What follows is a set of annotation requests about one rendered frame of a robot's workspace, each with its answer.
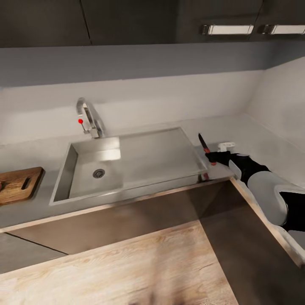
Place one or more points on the drop in sink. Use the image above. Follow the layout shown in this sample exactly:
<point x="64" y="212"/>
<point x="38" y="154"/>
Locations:
<point x="126" y="161"/>

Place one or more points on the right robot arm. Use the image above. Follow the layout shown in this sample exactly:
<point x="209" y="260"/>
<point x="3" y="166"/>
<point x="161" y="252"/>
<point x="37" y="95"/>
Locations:
<point x="282" y="202"/>

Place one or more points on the dishwasher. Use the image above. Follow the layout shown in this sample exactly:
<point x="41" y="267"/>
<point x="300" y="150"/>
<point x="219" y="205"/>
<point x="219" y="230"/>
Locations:
<point x="17" y="253"/>

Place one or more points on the cutting board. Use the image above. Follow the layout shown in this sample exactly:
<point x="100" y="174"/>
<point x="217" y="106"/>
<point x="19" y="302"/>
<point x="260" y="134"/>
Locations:
<point x="12" y="185"/>

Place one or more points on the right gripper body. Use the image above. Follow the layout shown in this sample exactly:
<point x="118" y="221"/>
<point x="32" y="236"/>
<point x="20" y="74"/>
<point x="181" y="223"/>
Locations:
<point x="217" y="156"/>

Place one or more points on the parer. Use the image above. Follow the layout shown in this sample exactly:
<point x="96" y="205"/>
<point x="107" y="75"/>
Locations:
<point x="205" y="148"/>

